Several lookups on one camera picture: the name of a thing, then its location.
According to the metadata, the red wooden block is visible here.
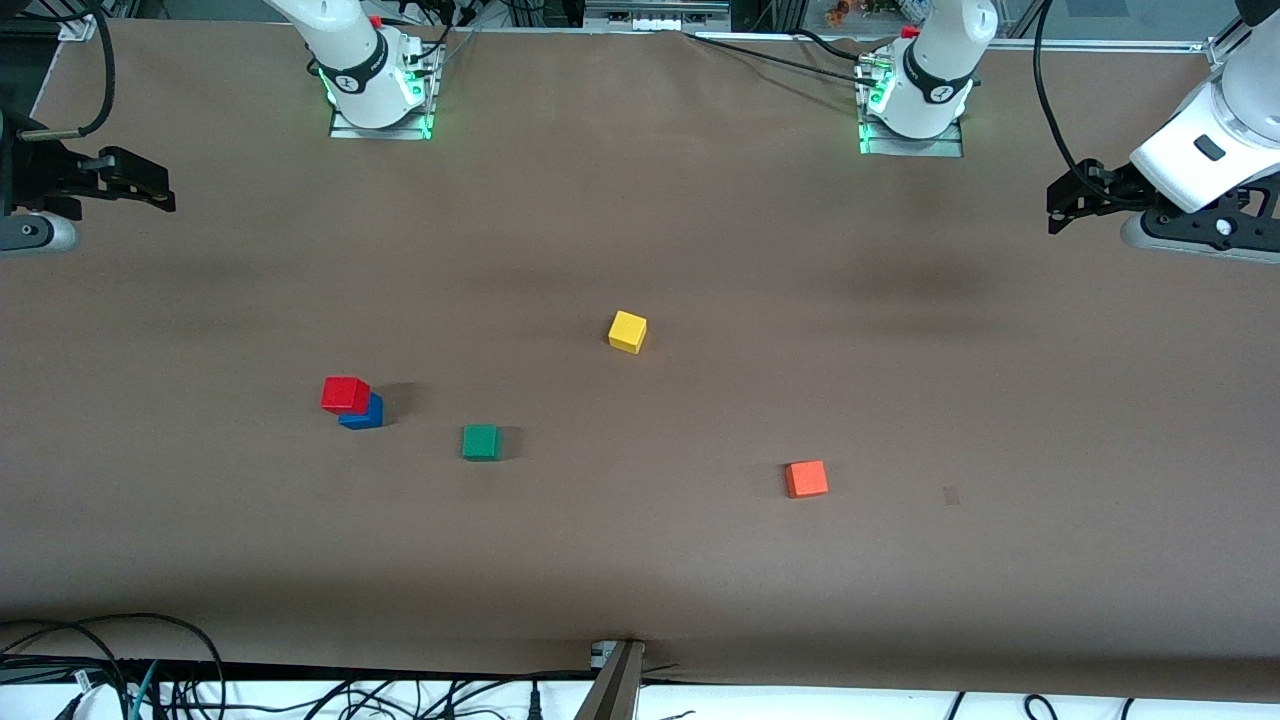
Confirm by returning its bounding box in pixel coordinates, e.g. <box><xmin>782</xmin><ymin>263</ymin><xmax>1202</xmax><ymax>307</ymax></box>
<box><xmin>320</xmin><ymin>376</ymin><xmax>372</xmax><ymax>416</ymax></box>

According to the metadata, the aluminium frame rail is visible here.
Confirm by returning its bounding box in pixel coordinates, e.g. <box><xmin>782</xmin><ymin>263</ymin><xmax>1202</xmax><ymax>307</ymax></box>
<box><xmin>975</xmin><ymin>37</ymin><xmax>1216</xmax><ymax>53</ymax></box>

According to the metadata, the teal cable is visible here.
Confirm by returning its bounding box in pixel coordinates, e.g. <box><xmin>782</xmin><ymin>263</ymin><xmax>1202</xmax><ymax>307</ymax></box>
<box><xmin>126</xmin><ymin>660</ymin><xmax>161</xmax><ymax>720</ymax></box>

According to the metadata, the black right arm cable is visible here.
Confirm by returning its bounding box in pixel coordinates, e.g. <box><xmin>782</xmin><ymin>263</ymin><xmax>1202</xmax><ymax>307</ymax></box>
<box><xmin>18</xmin><ymin>0</ymin><xmax>117</xmax><ymax>141</ymax></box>

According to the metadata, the aluminium profile bracket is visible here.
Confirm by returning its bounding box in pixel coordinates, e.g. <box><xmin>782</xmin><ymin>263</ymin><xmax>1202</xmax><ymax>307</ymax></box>
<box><xmin>575</xmin><ymin>640</ymin><xmax>647</xmax><ymax>720</ymax></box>

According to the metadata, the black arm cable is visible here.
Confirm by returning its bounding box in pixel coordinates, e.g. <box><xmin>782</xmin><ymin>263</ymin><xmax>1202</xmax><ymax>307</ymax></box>
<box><xmin>1032</xmin><ymin>0</ymin><xmax>1133</xmax><ymax>203</ymax></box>
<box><xmin>18</xmin><ymin>0</ymin><xmax>117</xmax><ymax>141</ymax></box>

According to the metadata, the brown paper table cover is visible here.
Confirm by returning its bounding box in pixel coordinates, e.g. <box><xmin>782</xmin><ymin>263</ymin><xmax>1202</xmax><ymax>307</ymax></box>
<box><xmin>0</xmin><ymin>18</ymin><xmax>1280</xmax><ymax>701</ymax></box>

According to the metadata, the grey device with ports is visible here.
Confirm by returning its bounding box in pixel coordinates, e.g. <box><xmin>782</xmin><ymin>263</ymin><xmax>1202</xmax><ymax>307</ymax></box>
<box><xmin>584</xmin><ymin>0</ymin><xmax>731</xmax><ymax>33</ymax></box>

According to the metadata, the black looped floor cable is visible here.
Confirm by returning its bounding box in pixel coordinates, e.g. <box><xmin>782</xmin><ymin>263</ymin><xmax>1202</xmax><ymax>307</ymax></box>
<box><xmin>0</xmin><ymin>612</ymin><xmax>227</xmax><ymax>720</ymax></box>

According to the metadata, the aluminium left arm base plate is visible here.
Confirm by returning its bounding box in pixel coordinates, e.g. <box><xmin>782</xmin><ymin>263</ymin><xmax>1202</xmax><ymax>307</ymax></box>
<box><xmin>857</xmin><ymin>55</ymin><xmax>966</xmax><ymax>158</ymax></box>

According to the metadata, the black table edge rail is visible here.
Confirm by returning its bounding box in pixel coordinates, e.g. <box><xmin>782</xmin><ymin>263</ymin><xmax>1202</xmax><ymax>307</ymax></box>
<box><xmin>0</xmin><ymin>654</ymin><xmax>593</xmax><ymax>685</ymax></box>

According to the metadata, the thin black base cable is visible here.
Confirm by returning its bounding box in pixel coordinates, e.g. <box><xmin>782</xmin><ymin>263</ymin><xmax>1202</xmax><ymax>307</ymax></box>
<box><xmin>685</xmin><ymin>33</ymin><xmax>871</xmax><ymax>77</ymax></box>

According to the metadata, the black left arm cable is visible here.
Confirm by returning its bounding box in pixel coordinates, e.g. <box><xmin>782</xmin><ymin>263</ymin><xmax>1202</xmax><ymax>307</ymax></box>
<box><xmin>1032</xmin><ymin>0</ymin><xmax>1133</xmax><ymax>203</ymax></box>

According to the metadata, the thick black base cable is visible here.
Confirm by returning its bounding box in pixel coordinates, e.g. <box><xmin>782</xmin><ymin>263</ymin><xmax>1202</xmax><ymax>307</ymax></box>
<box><xmin>795</xmin><ymin>28</ymin><xmax>886</xmax><ymax>67</ymax></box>

